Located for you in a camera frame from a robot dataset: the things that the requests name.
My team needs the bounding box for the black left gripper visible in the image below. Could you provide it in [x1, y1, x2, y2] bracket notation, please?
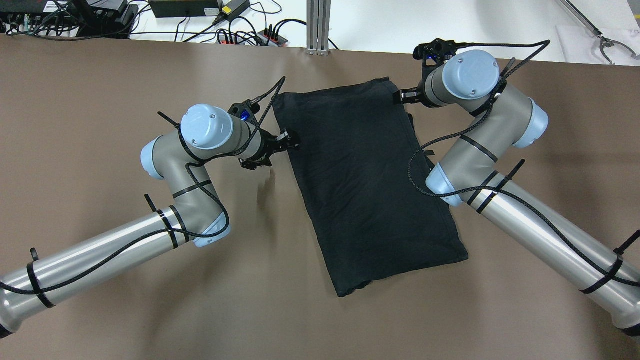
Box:
[238, 130, 302, 171]

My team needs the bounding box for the aluminium cage frame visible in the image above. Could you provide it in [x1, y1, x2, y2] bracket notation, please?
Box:
[306, 0, 332, 56]

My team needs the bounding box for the black t-shirt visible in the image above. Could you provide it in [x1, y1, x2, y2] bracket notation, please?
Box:
[273, 77, 469, 297]

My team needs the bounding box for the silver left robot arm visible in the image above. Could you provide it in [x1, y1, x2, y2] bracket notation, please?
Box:
[1, 100, 301, 338]

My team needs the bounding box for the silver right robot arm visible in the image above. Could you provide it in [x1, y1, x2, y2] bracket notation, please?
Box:
[393, 50, 640, 340]

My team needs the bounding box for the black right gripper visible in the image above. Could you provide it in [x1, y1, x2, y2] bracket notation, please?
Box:
[392, 86, 428, 107]

